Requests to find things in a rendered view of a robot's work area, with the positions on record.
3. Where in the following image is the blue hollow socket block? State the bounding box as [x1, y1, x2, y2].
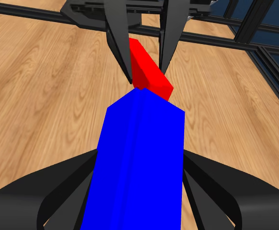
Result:
[80, 87, 186, 230]

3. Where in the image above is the thin red peg bar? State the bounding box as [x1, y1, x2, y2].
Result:
[128, 37, 174, 103]

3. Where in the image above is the black table frame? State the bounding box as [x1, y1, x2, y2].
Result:
[0, 0, 279, 125]

